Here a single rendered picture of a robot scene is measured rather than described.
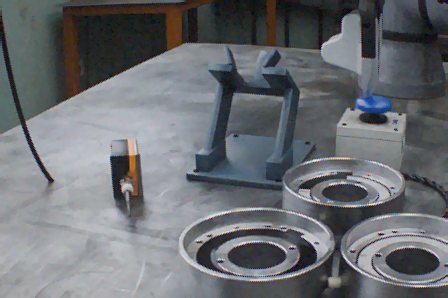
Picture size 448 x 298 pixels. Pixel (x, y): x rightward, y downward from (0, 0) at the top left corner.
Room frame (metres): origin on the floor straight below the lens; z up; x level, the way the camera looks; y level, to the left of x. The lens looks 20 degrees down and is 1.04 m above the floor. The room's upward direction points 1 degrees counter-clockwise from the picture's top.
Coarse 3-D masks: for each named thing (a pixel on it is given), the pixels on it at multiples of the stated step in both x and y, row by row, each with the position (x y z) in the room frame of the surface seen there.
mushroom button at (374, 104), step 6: (372, 96) 0.63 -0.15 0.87; (378, 96) 0.63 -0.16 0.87; (360, 102) 0.62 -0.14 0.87; (366, 102) 0.61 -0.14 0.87; (372, 102) 0.61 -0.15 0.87; (378, 102) 0.61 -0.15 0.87; (384, 102) 0.61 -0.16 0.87; (390, 102) 0.62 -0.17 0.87; (360, 108) 0.61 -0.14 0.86; (366, 108) 0.61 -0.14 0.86; (372, 108) 0.60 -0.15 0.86; (378, 108) 0.60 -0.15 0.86; (384, 108) 0.60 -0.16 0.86; (390, 108) 0.61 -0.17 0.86; (372, 114) 0.62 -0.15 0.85; (378, 114) 0.62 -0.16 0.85
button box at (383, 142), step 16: (352, 112) 0.65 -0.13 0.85; (352, 128) 0.60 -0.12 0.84; (368, 128) 0.59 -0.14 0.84; (384, 128) 0.59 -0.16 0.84; (400, 128) 0.59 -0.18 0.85; (336, 144) 0.60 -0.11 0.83; (352, 144) 0.60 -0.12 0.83; (368, 144) 0.59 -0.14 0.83; (384, 144) 0.58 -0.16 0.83; (400, 144) 0.58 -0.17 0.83; (384, 160) 0.58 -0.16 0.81; (400, 160) 0.59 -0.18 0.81
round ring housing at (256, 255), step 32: (192, 224) 0.40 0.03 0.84; (224, 224) 0.42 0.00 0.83; (256, 224) 0.42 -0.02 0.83; (288, 224) 0.42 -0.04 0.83; (320, 224) 0.39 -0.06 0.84; (192, 256) 0.37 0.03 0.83; (224, 256) 0.37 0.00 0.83; (256, 256) 0.39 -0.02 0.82; (288, 256) 0.37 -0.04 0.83; (320, 256) 0.37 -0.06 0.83; (192, 288) 0.34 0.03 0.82; (224, 288) 0.33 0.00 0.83; (256, 288) 0.32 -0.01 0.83; (288, 288) 0.32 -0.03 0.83; (320, 288) 0.34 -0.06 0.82
